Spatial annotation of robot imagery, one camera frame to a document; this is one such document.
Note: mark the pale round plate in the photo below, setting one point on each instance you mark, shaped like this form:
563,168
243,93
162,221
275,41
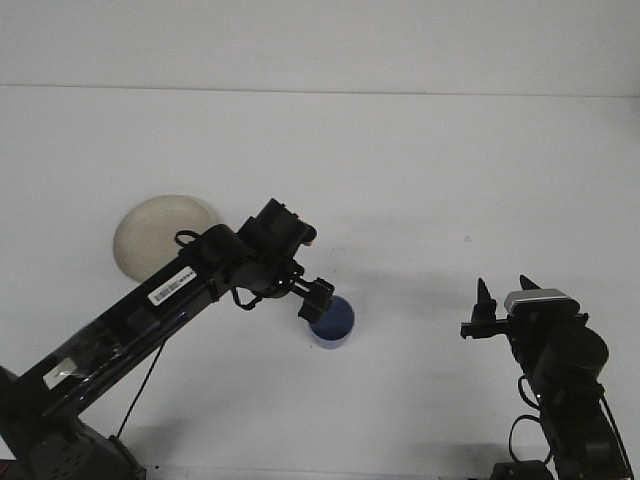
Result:
145,225

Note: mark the pale blue cup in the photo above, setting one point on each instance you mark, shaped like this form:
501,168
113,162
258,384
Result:
339,321

